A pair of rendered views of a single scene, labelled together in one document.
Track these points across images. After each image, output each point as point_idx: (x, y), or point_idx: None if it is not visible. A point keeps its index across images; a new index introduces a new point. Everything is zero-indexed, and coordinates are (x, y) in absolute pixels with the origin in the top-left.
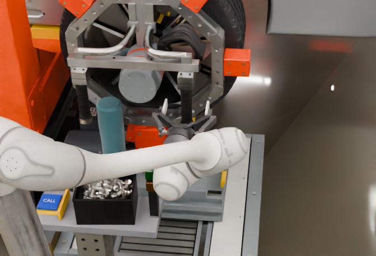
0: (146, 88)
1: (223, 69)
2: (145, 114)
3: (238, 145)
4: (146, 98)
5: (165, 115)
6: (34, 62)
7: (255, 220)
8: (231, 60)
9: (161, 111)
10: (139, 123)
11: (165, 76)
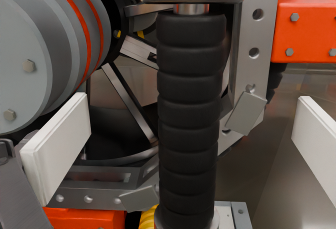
0: (8, 64)
1: (274, 39)
2: (66, 181)
3: None
4: (16, 114)
5: (30, 185)
6: None
7: None
8: (302, 5)
9: (20, 154)
10: (51, 202)
11: (121, 113)
